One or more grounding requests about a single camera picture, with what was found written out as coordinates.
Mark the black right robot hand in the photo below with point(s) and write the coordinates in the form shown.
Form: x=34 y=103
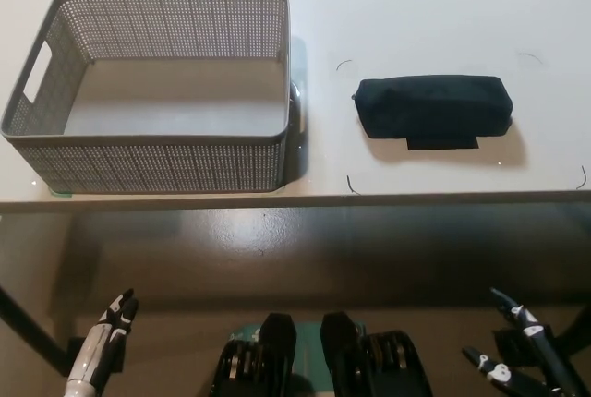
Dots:
x=531 y=328

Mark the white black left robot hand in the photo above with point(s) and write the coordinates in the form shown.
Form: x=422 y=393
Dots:
x=99 y=337

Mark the black fabric pencil case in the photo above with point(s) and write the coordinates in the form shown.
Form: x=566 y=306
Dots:
x=429 y=101

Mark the black table leg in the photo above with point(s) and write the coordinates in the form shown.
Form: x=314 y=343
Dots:
x=575 y=325
x=32 y=328

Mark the green tape piece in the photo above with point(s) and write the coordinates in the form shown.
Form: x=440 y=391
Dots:
x=60 y=193

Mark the grey perforated plastic basket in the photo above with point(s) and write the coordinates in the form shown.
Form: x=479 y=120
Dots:
x=138 y=161

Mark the black tape strip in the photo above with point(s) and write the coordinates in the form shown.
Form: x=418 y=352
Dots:
x=438 y=144

